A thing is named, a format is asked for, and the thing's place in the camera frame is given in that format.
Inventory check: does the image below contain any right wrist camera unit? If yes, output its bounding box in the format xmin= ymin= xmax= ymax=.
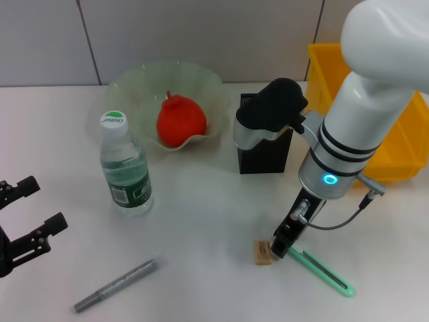
xmin=233 ymin=77 xmax=309 ymax=150

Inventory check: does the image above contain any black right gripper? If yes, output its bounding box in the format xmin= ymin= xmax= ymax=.
xmin=269 ymin=187 xmax=328 ymax=261

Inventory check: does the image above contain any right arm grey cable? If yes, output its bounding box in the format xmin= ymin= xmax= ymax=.
xmin=290 ymin=170 xmax=388 ymax=231

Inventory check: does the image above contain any orange fruit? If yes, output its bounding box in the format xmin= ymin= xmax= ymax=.
xmin=156 ymin=89 xmax=207 ymax=148

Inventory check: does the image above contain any mint green utility knife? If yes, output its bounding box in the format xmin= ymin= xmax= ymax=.
xmin=284 ymin=246 xmax=356 ymax=298

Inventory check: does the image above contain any silver grey marker pen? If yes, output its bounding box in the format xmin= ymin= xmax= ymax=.
xmin=69 ymin=253 xmax=168 ymax=315

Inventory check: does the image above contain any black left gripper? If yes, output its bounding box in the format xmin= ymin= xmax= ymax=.
xmin=0 ymin=176 xmax=70 ymax=278

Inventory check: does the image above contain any yellow plastic bin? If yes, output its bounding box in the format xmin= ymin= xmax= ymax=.
xmin=307 ymin=42 xmax=429 ymax=184

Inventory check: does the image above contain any beige eraser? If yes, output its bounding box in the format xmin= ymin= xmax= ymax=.
xmin=253 ymin=239 xmax=276 ymax=266

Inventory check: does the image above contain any translucent green fruit bowl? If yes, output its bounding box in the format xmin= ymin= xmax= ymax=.
xmin=86 ymin=59 xmax=235 ymax=154

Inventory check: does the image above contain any black mesh pen holder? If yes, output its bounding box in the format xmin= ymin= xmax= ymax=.
xmin=236 ymin=92 xmax=296 ymax=174

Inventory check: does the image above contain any clear green-label water bottle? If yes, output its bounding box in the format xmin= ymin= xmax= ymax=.
xmin=99 ymin=109 xmax=155 ymax=217

